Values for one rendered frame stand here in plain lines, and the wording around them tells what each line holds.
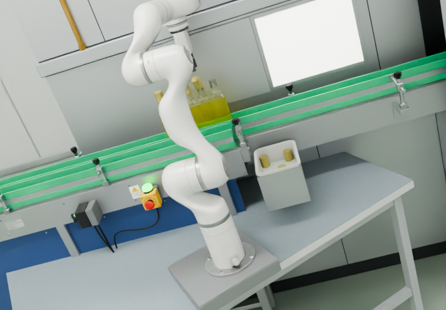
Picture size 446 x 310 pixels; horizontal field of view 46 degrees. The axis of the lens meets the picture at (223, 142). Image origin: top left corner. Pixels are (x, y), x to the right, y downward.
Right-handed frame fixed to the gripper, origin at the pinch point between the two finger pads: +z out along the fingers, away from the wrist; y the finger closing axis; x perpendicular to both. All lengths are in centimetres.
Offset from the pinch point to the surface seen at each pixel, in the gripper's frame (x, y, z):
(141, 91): -28.2, -15.0, 8.9
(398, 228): 64, 21, 86
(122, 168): -40, 13, 30
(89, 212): -57, 24, 41
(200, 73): 0.2, -12.4, 7.6
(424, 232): 82, -17, 121
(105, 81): -41.8, -14.8, -0.2
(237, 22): 21.8, -12.6, -8.5
